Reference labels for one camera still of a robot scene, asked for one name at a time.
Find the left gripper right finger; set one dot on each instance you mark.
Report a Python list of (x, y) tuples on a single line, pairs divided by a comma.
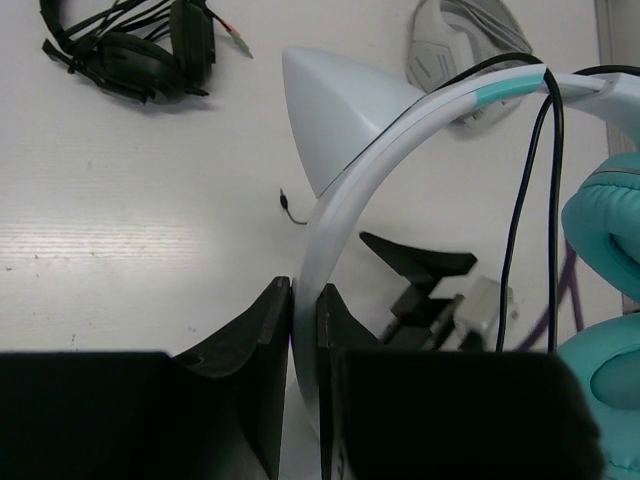
[(388, 413)]

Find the white grey gaming headset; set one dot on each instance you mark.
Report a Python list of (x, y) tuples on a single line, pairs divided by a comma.
[(447, 38)]

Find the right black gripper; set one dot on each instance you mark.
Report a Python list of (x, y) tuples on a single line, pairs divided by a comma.
[(420, 321)]

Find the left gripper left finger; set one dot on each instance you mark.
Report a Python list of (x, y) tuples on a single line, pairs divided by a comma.
[(214, 411)]

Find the teal white cat-ear headphones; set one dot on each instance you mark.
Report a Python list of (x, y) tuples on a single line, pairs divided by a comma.
[(353, 124)]

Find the black headphones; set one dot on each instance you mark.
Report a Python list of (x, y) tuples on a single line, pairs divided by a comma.
[(161, 54)]

